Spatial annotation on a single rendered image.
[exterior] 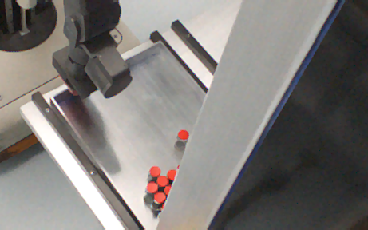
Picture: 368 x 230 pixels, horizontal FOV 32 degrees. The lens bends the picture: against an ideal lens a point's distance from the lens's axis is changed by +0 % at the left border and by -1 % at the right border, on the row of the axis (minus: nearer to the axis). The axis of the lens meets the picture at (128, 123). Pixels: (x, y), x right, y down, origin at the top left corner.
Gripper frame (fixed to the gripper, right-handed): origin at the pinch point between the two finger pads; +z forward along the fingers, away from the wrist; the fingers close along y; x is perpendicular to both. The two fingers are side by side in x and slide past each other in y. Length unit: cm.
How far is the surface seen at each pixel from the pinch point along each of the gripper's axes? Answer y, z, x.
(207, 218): 38, -44, -12
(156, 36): -2.8, 0.5, 21.1
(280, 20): 33, -75, -12
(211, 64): 8.7, -0.6, 26.5
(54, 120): 3.0, 0.0, -7.0
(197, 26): -1.1, 2.4, 31.5
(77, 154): 11.2, -0.8, -7.5
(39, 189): -13, 92, 2
